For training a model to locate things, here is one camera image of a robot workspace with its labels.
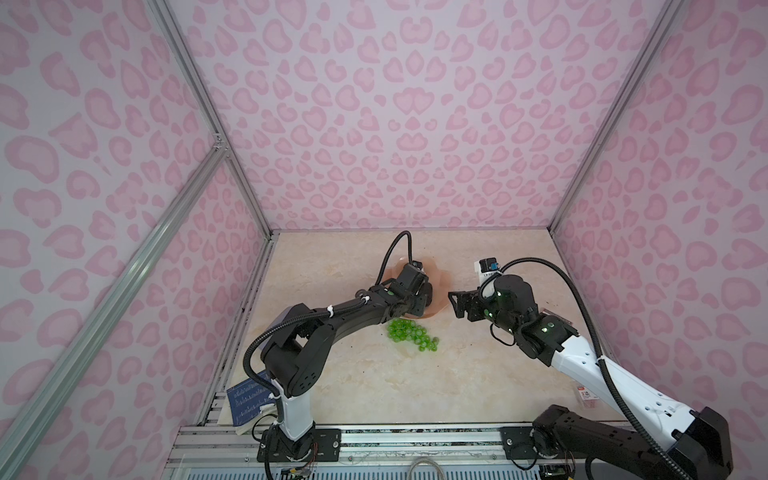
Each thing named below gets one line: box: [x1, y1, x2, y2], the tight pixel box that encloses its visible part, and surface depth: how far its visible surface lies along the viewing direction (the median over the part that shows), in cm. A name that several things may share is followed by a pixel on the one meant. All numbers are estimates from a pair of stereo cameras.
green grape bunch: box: [386, 318, 440, 352], surface depth 90 cm
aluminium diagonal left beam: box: [0, 144, 229, 475], surface depth 69 cm
